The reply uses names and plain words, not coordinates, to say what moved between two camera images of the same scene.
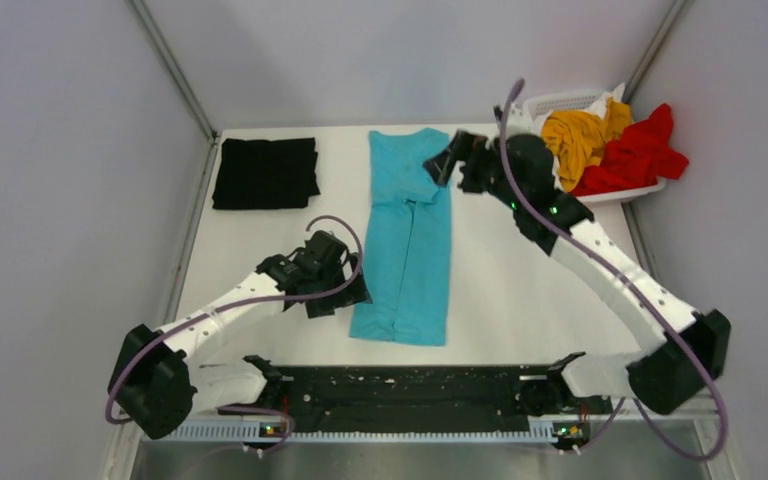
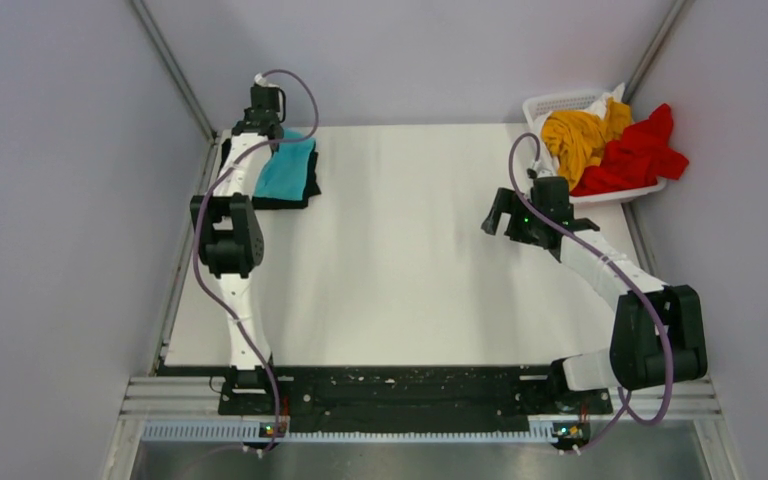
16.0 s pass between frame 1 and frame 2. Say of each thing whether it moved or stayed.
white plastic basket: stayed
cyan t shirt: moved
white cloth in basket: stayed
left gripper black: moved
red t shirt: stayed
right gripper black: moved
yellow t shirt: stayed
